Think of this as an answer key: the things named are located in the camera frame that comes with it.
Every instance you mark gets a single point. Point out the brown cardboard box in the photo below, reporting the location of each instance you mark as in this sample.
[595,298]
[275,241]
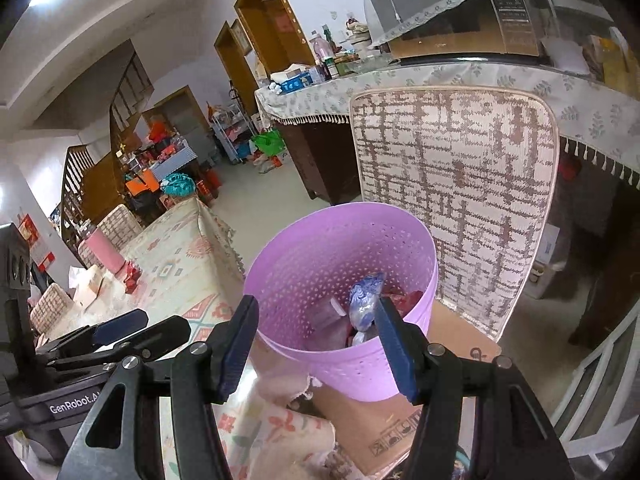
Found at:
[360,425]

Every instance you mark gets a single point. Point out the teal plastic bag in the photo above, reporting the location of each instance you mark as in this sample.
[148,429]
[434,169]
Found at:
[177,185]

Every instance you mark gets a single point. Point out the patterned tablecloth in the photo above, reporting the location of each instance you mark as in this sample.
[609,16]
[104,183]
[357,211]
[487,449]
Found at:
[190,260]

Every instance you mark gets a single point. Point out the blue white plastic bag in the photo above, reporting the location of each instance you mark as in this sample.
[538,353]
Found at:
[365,300]

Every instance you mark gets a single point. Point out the white tissue box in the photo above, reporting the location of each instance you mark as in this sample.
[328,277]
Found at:
[90,285]

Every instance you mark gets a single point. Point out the orange bag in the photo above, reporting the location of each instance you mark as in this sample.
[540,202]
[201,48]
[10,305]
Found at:
[142,183]

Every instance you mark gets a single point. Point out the red gift box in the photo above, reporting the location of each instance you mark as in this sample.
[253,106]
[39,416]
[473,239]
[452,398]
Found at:
[207,187]

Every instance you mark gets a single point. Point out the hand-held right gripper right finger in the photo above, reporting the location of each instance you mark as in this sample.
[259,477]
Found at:
[395,345]

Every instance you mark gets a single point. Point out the framed wall picture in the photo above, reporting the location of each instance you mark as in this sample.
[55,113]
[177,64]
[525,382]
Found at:
[240,37]

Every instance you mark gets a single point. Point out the white cardboard box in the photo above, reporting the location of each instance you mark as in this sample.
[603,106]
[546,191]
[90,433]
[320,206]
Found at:
[545,260]

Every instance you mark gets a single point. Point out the pink plastic bottle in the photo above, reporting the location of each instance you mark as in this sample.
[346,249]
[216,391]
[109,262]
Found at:
[322,47]

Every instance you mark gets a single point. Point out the blue tissue pack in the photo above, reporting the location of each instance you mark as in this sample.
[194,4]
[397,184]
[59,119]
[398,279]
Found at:
[295,82]

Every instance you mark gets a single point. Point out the red crumpled wrapper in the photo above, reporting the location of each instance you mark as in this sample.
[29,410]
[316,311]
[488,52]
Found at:
[132,277]

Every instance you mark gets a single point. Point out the purple plastic wastebasket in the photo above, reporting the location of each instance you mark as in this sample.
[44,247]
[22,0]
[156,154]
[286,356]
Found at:
[300,270]

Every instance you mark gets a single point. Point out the pink upright box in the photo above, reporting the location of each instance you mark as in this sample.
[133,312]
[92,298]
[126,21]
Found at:
[102,252]

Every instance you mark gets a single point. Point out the wooden staircase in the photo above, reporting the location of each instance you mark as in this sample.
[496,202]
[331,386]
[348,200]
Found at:
[100,170]

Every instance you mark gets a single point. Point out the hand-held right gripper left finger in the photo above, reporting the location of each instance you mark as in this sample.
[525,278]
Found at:
[237,345]

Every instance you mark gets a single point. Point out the cluttered side table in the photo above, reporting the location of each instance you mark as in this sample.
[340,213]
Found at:
[170,160]

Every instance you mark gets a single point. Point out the white metal rack cart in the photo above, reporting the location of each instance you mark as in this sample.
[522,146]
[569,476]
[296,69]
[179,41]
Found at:
[230,135]

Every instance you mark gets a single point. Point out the patterned chair back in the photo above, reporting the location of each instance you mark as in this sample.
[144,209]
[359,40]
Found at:
[450,185]

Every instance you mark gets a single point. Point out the red wall calendar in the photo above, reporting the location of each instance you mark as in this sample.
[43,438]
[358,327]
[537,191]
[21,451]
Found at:
[37,242]

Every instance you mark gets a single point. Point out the microwave oven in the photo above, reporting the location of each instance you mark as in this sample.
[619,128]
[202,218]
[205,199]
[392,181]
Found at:
[450,30]

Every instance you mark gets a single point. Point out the white framed glass panel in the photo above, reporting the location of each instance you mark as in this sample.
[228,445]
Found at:
[590,385]

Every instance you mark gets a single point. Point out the green bag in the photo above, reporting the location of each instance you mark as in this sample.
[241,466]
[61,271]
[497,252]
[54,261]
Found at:
[269,144]

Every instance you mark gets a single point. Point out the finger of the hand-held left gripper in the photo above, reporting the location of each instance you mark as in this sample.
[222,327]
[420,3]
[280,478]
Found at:
[120,325]
[165,332]

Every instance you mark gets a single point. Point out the beige patterned chair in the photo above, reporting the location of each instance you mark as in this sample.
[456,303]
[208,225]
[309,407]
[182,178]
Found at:
[120,222]
[50,305]

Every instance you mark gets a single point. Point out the cloth covered wooden sideboard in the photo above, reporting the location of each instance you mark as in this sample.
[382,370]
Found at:
[450,77]

